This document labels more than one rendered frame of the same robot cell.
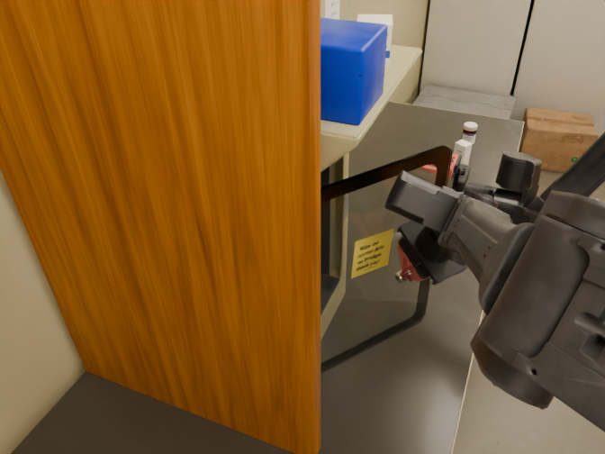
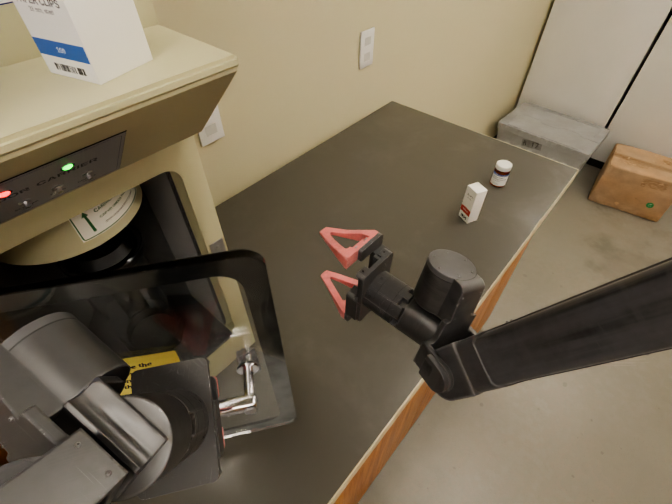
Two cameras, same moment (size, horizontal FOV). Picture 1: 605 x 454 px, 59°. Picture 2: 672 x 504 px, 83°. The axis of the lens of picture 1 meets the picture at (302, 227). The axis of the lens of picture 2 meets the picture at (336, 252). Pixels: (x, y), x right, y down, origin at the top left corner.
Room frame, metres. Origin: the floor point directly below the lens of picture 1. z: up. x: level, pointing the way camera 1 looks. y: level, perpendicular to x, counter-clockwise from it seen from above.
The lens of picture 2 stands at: (0.55, -0.36, 1.62)
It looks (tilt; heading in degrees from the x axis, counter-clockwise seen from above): 47 degrees down; 17
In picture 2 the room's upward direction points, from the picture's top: straight up
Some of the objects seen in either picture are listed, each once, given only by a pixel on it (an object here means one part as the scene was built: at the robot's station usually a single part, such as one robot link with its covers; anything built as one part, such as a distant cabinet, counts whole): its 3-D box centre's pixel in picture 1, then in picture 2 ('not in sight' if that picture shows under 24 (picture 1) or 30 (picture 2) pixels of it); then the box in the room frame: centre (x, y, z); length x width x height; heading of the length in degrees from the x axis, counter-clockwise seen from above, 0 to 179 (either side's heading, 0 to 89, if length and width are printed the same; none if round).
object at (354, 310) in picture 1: (366, 272); (155, 387); (0.67, -0.11, 1.19); 0.30 x 0.01 x 0.40; 120
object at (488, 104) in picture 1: (460, 123); (543, 147); (3.23, -1.07, 0.17); 0.60 x 0.42 x 0.33; 64
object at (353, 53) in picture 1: (334, 68); not in sight; (0.63, -0.04, 1.56); 0.10 x 0.10 x 0.09; 66
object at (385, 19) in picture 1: (373, 40); (84, 20); (0.78, -0.11, 1.54); 0.05 x 0.05 x 0.06; 82
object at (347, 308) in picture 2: not in sight; (345, 283); (0.90, -0.27, 1.17); 0.09 x 0.07 x 0.07; 66
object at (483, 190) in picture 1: (473, 196); (386, 295); (0.87, -0.34, 1.20); 0.07 x 0.07 x 0.10; 66
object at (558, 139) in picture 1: (555, 140); (636, 181); (3.02, -1.62, 0.14); 0.41 x 0.33 x 0.29; 72
